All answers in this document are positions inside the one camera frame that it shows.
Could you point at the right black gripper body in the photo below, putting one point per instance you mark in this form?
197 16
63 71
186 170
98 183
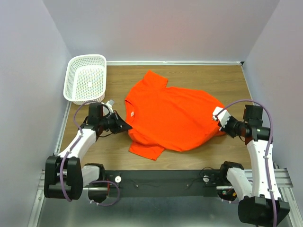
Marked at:
234 127

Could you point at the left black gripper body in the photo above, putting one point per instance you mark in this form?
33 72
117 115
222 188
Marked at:
108 123

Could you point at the orange t-shirt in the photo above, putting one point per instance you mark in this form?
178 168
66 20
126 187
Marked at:
168 118

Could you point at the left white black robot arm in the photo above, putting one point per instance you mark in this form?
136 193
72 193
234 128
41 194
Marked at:
65 178

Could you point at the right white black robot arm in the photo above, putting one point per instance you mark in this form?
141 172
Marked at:
260 202

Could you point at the white perforated plastic basket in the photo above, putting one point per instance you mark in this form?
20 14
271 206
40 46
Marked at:
85 79

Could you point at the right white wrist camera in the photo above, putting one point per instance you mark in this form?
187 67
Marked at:
222 116

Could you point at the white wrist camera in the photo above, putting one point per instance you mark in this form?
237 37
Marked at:
108 107
222 116

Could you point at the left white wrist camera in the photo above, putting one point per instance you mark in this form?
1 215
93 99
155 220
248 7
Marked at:
108 107

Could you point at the black mounting base plate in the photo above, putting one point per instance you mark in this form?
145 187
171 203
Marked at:
172 183

